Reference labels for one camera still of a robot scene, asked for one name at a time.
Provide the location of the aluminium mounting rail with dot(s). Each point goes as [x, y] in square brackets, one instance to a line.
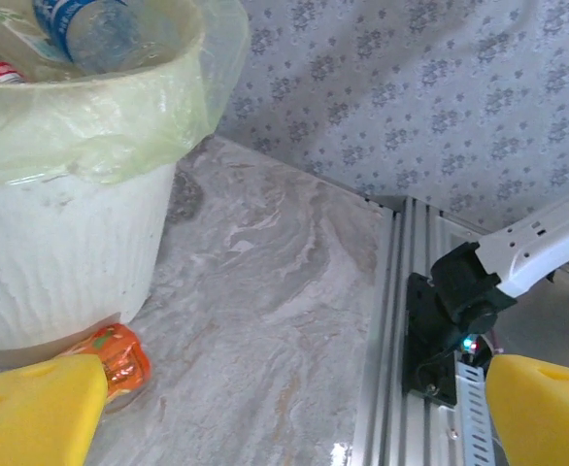
[386, 340]

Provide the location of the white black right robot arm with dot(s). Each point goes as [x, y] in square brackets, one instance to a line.
[532, 257]

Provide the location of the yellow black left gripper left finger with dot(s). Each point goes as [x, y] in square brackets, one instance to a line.
[32, 417]

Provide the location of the orange juice bottle yellow label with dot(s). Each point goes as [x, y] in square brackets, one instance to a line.
[126, 361]

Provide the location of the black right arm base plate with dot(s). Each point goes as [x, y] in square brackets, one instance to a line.
[420, 349]

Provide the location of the blue tinted water bottle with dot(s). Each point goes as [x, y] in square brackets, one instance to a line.
[95, 29]

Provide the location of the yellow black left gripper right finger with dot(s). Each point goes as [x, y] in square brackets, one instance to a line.
[551, 417]

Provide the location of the white waste bin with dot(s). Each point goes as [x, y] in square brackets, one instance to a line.
[95, 126]

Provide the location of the black circuit board with LED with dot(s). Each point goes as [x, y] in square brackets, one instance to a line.
[474, 347]

